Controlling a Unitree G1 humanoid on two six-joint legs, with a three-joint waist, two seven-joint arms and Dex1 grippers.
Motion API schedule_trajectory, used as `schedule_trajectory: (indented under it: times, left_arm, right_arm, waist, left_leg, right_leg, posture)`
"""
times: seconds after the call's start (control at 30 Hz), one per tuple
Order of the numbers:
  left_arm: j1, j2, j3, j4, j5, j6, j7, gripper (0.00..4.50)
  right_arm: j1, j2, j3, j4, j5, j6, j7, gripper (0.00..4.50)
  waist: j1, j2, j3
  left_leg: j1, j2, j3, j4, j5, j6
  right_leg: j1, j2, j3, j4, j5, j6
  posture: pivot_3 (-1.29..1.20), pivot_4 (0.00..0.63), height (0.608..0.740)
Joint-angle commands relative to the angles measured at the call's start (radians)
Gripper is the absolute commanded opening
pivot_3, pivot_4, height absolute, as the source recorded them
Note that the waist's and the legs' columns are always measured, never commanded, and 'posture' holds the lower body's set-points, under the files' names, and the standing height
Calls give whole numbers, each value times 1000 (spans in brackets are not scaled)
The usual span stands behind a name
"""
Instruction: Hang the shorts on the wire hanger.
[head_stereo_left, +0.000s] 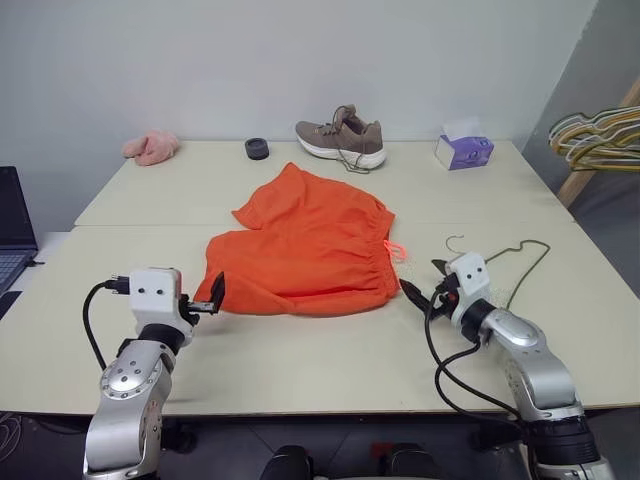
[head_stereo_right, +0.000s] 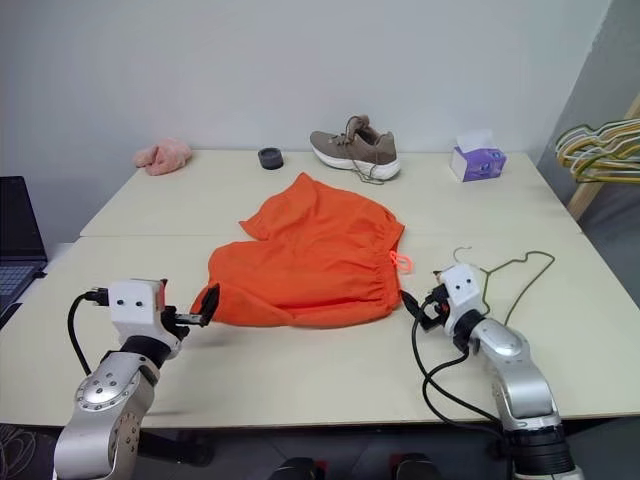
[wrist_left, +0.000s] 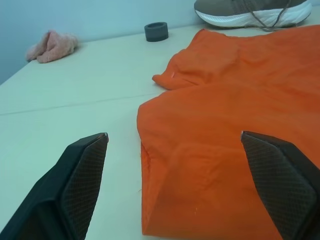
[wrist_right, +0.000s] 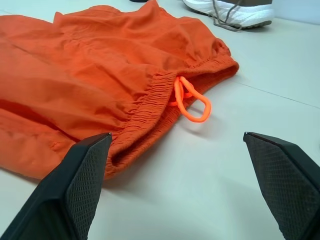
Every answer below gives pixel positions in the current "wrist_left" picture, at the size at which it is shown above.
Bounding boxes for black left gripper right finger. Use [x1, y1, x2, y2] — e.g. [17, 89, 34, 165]
[239, 130, 320, 240]

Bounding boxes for orange shorts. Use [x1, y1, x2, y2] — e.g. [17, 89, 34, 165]
[136, 24, 320, 240]

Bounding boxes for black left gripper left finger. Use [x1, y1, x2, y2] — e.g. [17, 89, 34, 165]
[0, 132, 110, 240]

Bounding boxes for black round puck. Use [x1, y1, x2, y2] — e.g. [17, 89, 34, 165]
[144, 21, 170, 43]

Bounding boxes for taupe sneaker with white sole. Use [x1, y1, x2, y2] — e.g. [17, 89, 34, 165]
[193, 0, 313, 32]

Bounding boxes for pink fluffy cloth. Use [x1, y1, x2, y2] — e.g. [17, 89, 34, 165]
[25, 29, 80, 64]

